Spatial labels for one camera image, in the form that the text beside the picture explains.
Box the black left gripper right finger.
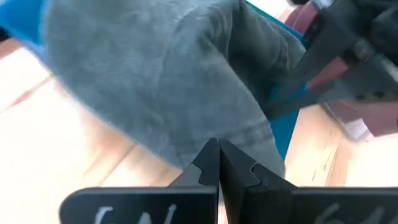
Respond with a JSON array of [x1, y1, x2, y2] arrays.
[[220, 139, 398, 224]]

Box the blue plastic bin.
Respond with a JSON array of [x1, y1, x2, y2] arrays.
[[0, 0, 308, 161]]

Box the dark green knit hat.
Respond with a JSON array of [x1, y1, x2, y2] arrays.
[[42, 0, 307, 178]]

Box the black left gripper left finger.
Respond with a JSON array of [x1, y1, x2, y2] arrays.
[[60, 139, 220, 224]]

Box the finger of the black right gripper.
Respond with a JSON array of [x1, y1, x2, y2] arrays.
[[264, 9, 358, 119], [317, 55, 398, 102]]

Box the dark red knit hat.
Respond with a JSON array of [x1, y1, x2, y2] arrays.
[[284, 1, 398, 138]]

